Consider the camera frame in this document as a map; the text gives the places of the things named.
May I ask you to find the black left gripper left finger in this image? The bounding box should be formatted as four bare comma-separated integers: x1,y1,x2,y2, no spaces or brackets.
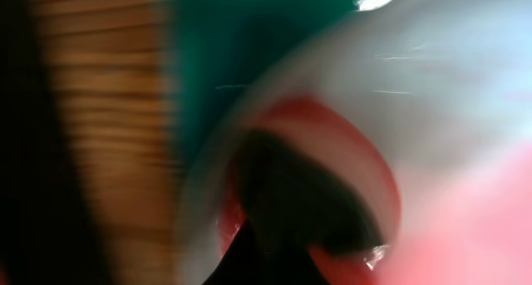
203,221,263,285

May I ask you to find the light blue plate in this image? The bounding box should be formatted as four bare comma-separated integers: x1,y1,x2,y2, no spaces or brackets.
176,0,531,284

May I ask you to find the teal plastic tray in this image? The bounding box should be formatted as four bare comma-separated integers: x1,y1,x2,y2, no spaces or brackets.
168,0,360,166

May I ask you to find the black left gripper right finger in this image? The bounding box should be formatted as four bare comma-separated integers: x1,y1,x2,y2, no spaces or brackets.
269,249,329,285

